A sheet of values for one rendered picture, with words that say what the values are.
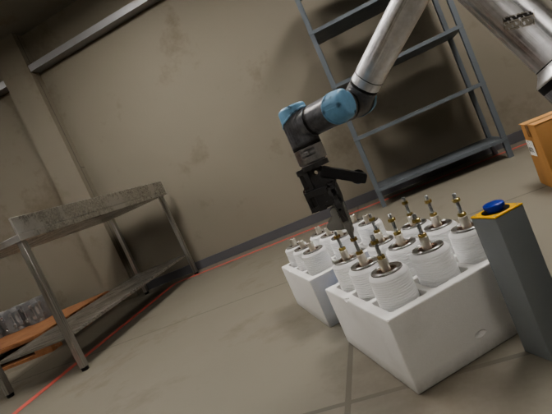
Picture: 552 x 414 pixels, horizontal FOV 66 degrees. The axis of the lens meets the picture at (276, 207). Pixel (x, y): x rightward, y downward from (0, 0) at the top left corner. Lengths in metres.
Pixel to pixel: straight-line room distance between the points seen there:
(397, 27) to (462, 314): 0.65
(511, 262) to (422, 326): 0.23
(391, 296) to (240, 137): 2.96
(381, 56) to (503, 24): 0.31
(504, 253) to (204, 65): 3.33
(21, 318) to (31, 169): 1.45
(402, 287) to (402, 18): 0.59
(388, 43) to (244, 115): 2.82
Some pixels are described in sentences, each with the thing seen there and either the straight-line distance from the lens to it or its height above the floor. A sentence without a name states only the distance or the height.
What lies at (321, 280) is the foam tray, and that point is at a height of 0.16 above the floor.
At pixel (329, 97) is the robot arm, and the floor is 0.67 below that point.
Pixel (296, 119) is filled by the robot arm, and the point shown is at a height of 0.66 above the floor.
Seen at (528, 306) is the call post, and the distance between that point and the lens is 0.98.
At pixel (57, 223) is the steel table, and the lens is 2.76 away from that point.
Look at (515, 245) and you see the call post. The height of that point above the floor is 0.25.
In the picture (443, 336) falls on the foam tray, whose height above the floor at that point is 0.09.
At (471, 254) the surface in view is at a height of 0.20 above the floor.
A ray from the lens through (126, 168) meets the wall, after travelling 4.26.
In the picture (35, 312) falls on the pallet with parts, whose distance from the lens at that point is 4.67.
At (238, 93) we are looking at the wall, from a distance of 3.81.
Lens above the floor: 0.57
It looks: 5 degrees down
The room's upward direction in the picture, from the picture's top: 24 degrees counter-clockwise
